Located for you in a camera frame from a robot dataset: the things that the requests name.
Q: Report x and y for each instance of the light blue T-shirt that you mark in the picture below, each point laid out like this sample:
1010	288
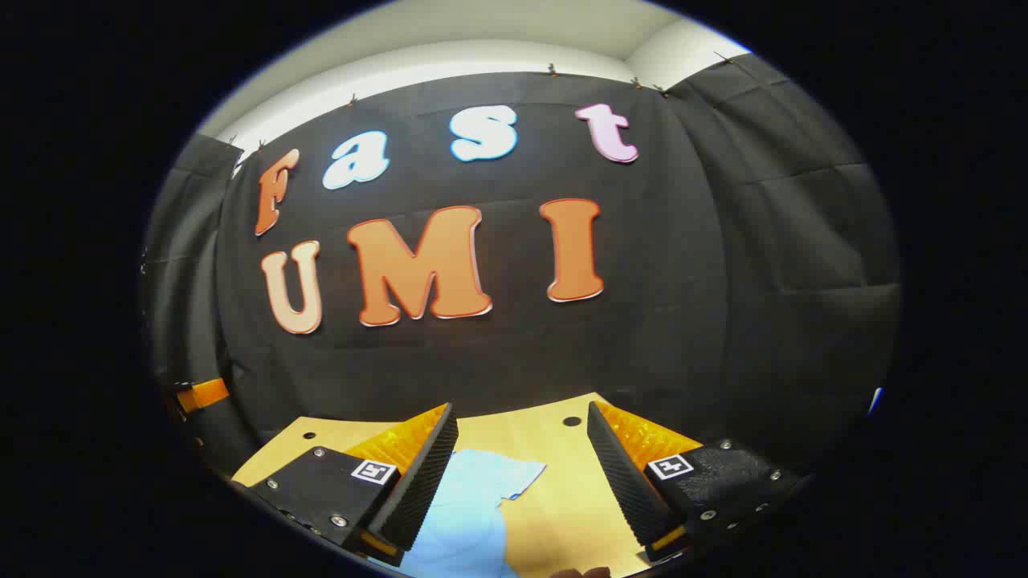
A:
474	522

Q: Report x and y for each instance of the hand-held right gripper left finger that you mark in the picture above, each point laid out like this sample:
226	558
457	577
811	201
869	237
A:
426	474

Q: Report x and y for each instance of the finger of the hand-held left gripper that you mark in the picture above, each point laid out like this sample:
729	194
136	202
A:
202	394

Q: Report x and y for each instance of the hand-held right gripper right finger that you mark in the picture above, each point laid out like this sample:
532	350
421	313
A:
622	474

